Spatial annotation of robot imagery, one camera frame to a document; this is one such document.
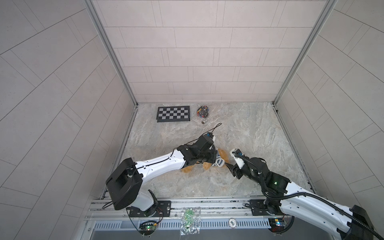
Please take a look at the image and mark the striped knit bear sweater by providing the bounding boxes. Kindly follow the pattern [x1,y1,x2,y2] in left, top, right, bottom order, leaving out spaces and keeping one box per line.
[213,152,225,168]

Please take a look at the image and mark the brown teddy bear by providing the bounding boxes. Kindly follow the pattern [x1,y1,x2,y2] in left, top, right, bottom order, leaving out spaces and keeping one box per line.
[181,149,230,174]

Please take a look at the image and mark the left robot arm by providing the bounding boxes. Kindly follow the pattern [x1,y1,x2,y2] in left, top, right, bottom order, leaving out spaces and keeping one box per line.
[106,133,225,216]

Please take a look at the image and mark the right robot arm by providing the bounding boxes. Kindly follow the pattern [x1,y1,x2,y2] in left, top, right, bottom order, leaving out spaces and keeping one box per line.
[226,154,382,240]

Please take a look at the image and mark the bag of colourful small parts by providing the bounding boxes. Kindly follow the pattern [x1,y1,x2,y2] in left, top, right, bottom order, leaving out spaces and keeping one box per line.
[197,105,209,119]

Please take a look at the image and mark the black white checkerboard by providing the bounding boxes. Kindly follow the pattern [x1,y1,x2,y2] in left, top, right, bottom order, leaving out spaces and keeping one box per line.
[156,106,191,123]

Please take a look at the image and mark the round white sticker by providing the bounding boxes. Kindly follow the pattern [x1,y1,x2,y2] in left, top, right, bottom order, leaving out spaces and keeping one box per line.
[228,218,237,229]

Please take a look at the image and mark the right circuit board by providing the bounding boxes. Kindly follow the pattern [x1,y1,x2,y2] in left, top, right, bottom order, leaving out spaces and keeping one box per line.
[268,218,287,233]

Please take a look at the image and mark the clear bag green parts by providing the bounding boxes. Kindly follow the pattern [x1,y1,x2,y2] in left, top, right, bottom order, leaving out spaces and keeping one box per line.
[180,208,202,236]

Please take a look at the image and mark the left green circuit board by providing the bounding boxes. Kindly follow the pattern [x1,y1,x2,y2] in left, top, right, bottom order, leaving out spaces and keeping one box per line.
[139,221,159,236]

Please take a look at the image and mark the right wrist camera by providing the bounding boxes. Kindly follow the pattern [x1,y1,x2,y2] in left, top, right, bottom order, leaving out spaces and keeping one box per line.
[230,149,245,170]

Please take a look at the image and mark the black corrugated cable conduit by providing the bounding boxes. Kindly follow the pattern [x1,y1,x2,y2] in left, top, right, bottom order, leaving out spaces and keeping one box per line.
[236,151,384,240]

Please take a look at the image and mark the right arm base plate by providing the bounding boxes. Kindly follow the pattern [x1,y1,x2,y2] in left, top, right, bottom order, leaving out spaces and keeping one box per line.
[244,199,285,216]

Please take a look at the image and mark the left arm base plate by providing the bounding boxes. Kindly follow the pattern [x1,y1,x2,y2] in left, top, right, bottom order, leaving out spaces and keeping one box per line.
[127,201,172,218]

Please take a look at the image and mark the aluminium mounting rail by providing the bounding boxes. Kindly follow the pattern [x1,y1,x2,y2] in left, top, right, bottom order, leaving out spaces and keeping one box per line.
[80,196,341,240]

